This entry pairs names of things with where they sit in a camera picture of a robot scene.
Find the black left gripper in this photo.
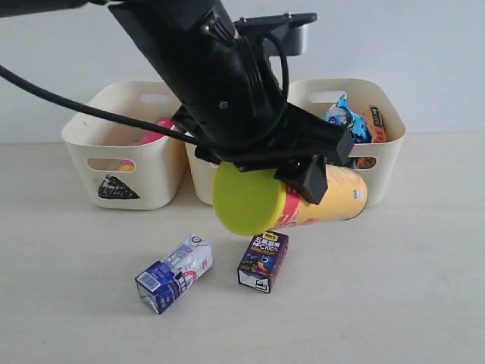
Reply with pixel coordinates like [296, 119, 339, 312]
[172, 49, 354, 205]

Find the blue cookie snack bag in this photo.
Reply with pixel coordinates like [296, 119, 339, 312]
[322, 94, 371, 143]

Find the yellow Lays chips can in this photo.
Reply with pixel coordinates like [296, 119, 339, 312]
[212, 162, 369, 236]

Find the orange noodle packet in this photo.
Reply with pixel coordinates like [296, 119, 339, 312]
[354, 105, 387, 169]

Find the purple juice carton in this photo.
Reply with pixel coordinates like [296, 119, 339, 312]
[237, 231, 289, 293]

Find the pink Lays chips can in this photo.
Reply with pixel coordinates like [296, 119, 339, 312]
[117, 117, 181, 172]

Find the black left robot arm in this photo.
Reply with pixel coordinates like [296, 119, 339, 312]
[102, 1, 353, 204]

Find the cream bin with circle mark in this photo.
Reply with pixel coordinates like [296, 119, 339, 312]
[289, 78, 406, 206]

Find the cream bin with square mark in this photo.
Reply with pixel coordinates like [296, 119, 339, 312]
[185, 143, 218, 206]

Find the cream bin with triangle mark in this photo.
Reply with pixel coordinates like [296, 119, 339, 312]
[61, 81, 188, 210]

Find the blue white milk carton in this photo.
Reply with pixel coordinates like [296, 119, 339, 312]
[135, 234, 213, 314]

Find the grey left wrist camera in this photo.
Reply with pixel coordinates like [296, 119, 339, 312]
[233, 12, 318, 57]

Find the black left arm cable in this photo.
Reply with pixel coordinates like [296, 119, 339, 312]
[0, 32, 291, 152]

